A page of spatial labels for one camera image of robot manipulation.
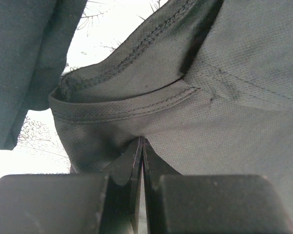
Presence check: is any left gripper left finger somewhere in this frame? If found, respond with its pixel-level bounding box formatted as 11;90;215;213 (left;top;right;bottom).
0;138;143;234

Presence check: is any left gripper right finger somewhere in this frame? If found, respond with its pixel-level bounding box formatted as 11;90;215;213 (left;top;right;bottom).
142;139;293;234

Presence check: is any black t shirt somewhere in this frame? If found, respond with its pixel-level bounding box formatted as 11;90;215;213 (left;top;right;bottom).
0;0;293;223

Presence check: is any floral patterned table mat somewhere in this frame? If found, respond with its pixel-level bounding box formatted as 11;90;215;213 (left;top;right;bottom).
0;0;166;178

